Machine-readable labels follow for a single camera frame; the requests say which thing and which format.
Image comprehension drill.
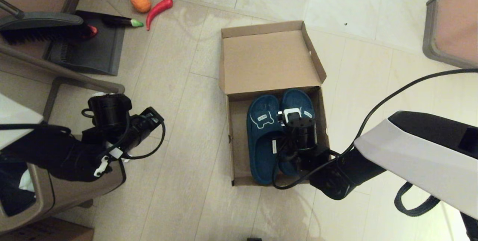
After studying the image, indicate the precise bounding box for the toy red chili pepper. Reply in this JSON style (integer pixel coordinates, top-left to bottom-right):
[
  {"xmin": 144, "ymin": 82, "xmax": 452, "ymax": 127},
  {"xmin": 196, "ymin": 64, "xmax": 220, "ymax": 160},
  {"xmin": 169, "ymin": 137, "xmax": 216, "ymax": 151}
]
[{"xmin": 146, "ymin": 0, "xmax": 175, "ymax": 31}]

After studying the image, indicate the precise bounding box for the black bristle broom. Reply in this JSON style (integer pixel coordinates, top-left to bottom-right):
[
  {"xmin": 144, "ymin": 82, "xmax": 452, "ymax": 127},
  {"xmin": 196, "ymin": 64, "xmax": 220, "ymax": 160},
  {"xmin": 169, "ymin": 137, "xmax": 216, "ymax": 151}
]
[{"xmin": 0, "ymin": 0, "xmax": 91, "ymax": 44}]

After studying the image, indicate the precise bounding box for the brown plastic trash bin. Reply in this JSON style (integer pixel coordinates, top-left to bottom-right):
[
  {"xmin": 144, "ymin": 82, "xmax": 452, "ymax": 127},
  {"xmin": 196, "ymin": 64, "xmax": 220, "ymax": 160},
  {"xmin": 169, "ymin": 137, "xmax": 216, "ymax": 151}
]
[{"xmin": 0, "ymin": 159, "xmax": 127, "ymax": 233}]

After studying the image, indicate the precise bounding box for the toy purple eggplant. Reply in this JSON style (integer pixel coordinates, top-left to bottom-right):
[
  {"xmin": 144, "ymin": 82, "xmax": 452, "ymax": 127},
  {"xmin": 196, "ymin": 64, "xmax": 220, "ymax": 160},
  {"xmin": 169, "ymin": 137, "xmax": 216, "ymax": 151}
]
[{"xmin": 102, "ymin": 15, "xmax": 145, "ymax": 28}]

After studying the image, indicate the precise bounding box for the black braided cable sleeve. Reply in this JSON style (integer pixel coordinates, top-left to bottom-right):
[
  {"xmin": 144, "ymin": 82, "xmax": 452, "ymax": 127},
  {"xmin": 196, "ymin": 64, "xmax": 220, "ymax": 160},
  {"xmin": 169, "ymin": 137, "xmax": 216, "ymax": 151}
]
[{"xmin": 394, "ymin": 181, "xmax": 442, "ymax": 218}]

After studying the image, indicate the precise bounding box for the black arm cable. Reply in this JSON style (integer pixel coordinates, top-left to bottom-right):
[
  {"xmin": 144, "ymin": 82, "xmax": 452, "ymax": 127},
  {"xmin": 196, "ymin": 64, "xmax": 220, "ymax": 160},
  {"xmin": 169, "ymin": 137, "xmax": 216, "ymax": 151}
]
[
  {"xmin": 271, "ymin": 68, "xmax": 478, "ymax": 190},
  {"xmin": 0, "ymin": 108, "xmax": 166, "ymax": 160}
]

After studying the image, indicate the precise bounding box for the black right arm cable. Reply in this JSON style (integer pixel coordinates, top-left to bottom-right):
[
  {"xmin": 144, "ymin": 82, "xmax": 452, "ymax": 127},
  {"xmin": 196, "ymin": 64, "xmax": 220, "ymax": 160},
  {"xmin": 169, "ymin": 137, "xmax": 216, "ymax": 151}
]
[{"xmin": 271, "ymin": 68, "xmax": 478, "ymax": 190}]

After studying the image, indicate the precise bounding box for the black bin liner bag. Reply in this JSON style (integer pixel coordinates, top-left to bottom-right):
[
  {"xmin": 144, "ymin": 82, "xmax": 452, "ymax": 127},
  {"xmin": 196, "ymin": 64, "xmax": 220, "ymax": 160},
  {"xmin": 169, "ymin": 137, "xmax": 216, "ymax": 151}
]
[{"xmin": 0, "ymin": 163, "xmax": 38, "ymax": 216}]

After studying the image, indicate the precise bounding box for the dark blue rubber slipper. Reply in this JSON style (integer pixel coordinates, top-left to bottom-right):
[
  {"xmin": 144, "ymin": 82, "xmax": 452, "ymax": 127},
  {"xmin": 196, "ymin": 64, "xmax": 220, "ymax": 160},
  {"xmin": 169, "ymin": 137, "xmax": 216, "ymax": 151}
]
[
  {"xmin": 246, "ymin": 95, "xmax": 286, "ymax": 186},
  {"xmin": 278, "ymin": 89, "xmax": 316, "ymax": 177}
]

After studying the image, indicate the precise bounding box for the toy orange fruit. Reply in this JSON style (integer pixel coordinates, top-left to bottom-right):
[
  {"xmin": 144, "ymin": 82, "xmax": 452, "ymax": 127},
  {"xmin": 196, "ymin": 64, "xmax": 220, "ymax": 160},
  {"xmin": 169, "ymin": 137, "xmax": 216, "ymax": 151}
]
[{"xmin": 130, "ymin": 0, "xmax": 152, "ymax": 13}]

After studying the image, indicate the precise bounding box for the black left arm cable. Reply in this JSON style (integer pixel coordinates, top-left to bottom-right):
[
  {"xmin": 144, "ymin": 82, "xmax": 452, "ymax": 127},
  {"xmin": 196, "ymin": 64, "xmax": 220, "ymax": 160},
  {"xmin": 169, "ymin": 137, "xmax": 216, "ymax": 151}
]
[{"xmin": 0, "ymin": 108, "xmax": 166, "ymax": 160}]

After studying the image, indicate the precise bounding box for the dark grey dustpan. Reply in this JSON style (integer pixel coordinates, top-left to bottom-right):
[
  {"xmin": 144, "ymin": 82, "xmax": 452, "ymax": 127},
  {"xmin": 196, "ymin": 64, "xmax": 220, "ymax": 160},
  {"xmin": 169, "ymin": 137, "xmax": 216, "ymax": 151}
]
[{"xmin": 47, "ymin": 10, "xmax": 127, "ymax": 76}]

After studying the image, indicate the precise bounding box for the brown table with grey rim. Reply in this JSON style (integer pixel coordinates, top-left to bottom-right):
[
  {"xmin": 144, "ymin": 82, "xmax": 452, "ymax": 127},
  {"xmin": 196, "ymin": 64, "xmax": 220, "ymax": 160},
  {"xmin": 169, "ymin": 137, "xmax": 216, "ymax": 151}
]
[{"xmin": 423, "ymin": 0, "xmax": 478, "ymax": 69}]

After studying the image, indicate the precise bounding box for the brown cardboard box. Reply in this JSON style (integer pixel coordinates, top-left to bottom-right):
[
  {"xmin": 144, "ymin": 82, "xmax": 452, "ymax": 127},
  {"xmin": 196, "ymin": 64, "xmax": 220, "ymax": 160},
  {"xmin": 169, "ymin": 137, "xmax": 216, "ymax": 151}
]
[{"xmin": 219, "ymin": 21, "xmax": 329, "ymax": 186}]

